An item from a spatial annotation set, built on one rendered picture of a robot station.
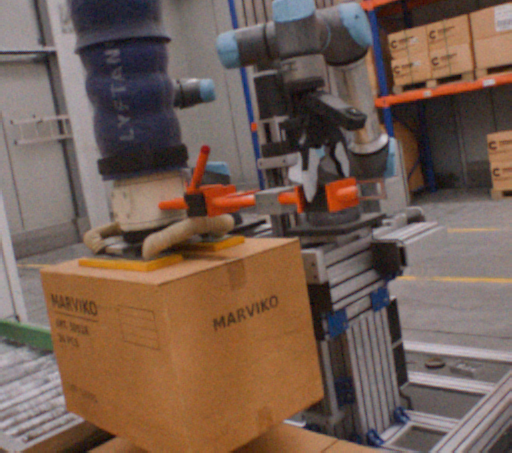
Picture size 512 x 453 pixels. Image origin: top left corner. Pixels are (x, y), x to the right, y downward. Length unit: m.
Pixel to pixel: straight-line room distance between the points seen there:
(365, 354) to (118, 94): 1.27
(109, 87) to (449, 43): 7.71
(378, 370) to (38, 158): 9.99
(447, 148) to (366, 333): 8.31
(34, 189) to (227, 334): 10.45
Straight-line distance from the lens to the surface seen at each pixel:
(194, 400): 1.35
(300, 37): 1.12
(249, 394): 1.44
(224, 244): 1.52
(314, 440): 1.71
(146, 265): 1.40
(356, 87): 1.67
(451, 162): 10.43
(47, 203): 11.82
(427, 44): 9.14
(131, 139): 1.50
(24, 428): 2.25
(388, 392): 2.41
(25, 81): 11.95
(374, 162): 1.79
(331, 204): 1.08
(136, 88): 1.50
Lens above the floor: 1.32
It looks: 5 degrees down
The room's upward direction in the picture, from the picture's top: 10 degrees counter-clockwise
